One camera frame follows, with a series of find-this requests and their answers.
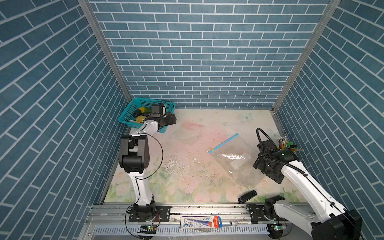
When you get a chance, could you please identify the teal plastic basket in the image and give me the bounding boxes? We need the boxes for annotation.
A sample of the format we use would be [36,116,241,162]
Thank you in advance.
[119,98,176,129]

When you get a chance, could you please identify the dark toy avocado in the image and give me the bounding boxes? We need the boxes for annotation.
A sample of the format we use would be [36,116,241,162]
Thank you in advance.
[133,109,142,119]

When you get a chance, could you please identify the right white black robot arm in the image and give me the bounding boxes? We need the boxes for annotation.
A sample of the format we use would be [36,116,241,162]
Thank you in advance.
[253,140,363,240]

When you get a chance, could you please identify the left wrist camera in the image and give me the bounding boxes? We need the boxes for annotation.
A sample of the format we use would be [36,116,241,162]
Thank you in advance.
[151,103,167,118]

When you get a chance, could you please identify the aluminium mounting rail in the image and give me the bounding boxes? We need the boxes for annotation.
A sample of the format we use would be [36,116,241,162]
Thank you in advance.
[79,203,313,240]

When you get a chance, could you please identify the red white blue package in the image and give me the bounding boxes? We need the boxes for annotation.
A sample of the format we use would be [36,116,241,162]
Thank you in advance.
[180,216,223,229]

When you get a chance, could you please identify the yellow pencil cup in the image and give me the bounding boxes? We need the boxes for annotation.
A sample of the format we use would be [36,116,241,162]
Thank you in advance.
[278,137,303,153]

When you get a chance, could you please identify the black remote control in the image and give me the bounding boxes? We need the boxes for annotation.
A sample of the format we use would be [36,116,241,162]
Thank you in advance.
[238,190,257,204]

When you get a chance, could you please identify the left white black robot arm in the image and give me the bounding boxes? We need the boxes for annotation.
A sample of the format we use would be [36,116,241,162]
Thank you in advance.
[118,114,177,222]

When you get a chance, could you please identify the green yellow toy corn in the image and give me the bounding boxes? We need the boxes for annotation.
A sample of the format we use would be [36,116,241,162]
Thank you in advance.
[139,107,152,114]

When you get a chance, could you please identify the clear zip top bag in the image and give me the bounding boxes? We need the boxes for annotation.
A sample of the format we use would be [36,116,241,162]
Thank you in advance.
[209,134,265,189]

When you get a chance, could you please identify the yellow toy lemon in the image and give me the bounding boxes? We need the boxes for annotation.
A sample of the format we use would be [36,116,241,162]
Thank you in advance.
[136,115,147,124]

